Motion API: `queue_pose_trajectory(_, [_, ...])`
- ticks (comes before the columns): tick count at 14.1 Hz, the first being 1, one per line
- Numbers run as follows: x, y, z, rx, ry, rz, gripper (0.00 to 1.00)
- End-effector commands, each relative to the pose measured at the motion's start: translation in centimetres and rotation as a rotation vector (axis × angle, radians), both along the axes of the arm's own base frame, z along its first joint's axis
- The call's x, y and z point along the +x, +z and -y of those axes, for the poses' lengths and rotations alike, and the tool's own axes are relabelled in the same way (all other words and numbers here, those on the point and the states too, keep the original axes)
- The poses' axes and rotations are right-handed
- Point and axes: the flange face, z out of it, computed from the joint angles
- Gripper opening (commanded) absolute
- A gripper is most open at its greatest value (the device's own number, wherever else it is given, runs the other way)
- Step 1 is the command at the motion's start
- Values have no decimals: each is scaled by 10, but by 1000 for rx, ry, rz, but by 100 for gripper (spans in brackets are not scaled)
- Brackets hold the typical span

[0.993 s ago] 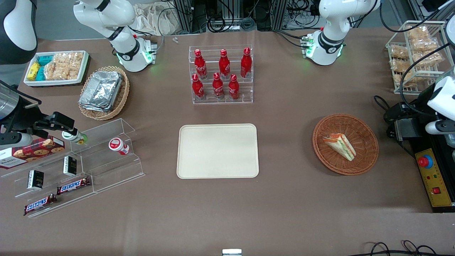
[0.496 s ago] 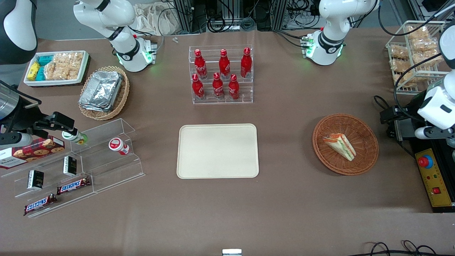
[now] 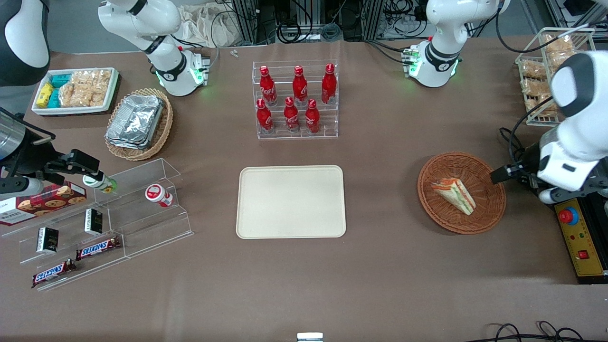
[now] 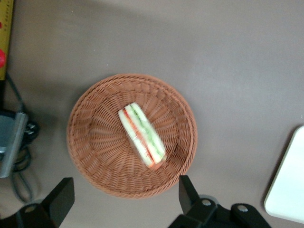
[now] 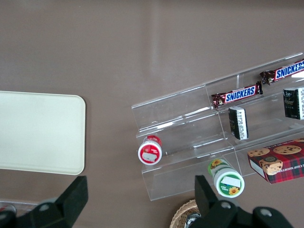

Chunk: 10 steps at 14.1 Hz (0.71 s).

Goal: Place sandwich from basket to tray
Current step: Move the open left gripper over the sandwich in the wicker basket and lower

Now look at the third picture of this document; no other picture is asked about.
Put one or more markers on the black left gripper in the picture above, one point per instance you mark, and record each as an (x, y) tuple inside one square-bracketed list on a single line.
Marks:
[(528, 158)]

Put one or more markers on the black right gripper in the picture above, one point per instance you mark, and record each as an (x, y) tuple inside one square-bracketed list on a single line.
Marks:
[(29, 153)]

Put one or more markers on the triangular sandwich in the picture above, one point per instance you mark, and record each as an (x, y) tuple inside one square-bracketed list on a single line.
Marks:
[(456, 194)]

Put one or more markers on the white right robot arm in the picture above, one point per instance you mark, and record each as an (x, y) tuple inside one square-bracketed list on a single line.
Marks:
[(161, 19)]

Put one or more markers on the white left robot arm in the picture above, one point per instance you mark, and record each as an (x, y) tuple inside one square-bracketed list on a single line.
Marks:
[(441, 47)]

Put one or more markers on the round brown wicker basket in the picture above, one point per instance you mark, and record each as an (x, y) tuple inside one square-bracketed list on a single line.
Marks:
[(484, 209)]

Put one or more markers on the white rectangular snack tray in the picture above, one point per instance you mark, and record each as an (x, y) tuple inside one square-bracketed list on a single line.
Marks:
[(76, 110)]

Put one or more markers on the oval light wicker basket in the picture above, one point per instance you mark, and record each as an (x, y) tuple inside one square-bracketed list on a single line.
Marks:
[(164, 128)]

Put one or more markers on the beige plastic tray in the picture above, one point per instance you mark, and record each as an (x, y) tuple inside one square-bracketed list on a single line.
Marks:
[(289, 202)]

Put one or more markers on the white bottle with green label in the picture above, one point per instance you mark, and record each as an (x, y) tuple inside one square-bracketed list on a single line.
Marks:
[(102, 183)]

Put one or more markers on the red cookie box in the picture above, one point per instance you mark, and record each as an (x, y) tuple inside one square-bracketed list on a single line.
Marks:
[(47, 203)]

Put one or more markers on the small black box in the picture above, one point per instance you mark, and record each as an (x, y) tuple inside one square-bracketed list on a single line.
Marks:
[(93, 222), (47, 240)]

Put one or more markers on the teal snack packet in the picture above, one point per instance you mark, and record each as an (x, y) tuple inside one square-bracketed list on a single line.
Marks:
[(54, 98), (60, 80)]

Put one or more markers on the clear bag of crackers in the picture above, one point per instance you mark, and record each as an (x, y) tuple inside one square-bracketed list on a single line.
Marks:
[(97, 83), (71, 95)]

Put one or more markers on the yellow snack packet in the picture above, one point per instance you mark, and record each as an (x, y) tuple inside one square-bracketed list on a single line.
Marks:
[(44, 95)]

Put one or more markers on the stacked aluminium foil containers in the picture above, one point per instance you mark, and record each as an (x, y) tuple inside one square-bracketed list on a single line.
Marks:
[(135, 118)]

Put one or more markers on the bagged fried pastry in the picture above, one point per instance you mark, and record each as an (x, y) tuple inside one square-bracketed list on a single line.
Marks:
[(559, 61), (541, 105), (534, 88), (534, 70), (558, 43)]

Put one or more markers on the clear acrylic stepped shelf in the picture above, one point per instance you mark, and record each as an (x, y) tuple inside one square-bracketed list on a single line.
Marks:
[(71, 247), (152, 228)]

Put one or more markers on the Snickers chocolate bar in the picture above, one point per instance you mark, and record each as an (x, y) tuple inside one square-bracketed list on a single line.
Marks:
[(97, 248), (52, 273)]

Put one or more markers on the white bottle with red lid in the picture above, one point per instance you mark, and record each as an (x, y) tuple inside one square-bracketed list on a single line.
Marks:
[(156, 194)]

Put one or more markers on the black machine with metal pan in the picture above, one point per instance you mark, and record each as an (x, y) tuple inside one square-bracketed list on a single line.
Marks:
[(604, 171)]

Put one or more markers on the yellow emergency stop control box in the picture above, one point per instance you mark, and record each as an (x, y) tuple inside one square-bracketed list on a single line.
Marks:
[(586, 247)]

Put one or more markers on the beige cloth bag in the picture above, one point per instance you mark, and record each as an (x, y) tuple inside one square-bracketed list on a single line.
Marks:
[(209, 26)]

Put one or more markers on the red cola bottle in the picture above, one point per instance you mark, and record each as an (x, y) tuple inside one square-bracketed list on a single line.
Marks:
[(312, 118), (328, 85), (291, 116), (299, 88), (264, 118), (268, 88)]

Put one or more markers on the clear acrylic bottle rack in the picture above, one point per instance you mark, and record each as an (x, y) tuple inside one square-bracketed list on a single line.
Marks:
[(285, 71)]

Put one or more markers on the silver metal bracket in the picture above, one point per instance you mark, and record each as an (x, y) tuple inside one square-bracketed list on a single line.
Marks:
[(309, 337)]

